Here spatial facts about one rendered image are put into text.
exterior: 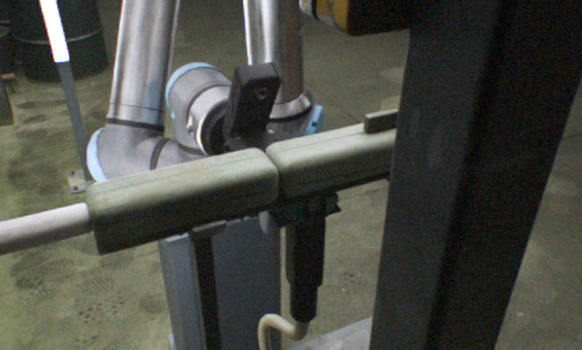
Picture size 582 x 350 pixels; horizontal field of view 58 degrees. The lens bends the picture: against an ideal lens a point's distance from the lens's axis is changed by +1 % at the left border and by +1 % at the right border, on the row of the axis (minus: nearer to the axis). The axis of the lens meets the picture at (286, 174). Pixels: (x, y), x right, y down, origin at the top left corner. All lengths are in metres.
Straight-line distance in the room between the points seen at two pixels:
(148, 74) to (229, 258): 0.59
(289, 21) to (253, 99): 0.47
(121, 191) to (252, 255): 0.90
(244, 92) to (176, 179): 0.15
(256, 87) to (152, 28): 0.34
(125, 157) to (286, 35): 0.38
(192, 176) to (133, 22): 0.46
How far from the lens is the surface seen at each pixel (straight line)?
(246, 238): 1.26
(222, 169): 0.43
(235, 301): 1.38
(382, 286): 0.35
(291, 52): 1.02
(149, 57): 0.83
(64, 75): 2.44
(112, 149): 0.83
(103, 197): 0.42
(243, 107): 0.56
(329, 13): 0.27
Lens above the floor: 1.37
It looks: 32 degrees down
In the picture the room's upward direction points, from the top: straight up
